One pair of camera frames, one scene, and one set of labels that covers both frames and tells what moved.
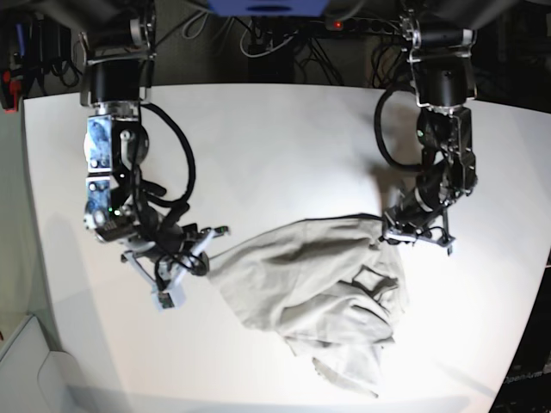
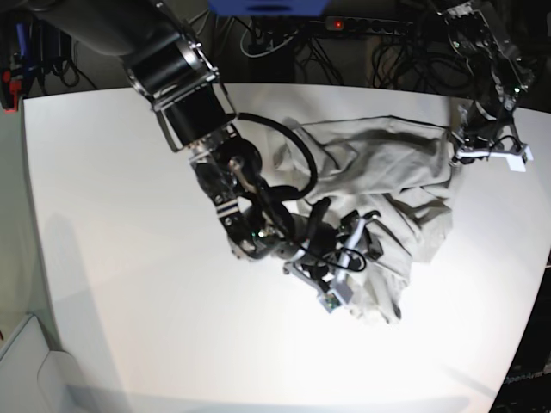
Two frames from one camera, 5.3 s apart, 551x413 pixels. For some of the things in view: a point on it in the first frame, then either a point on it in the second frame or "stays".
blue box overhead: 269,8 stays
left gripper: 173,248 -> 326,252
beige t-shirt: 332,284 -> 395,173
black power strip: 364,24 stays
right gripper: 420,217 -> 479,135
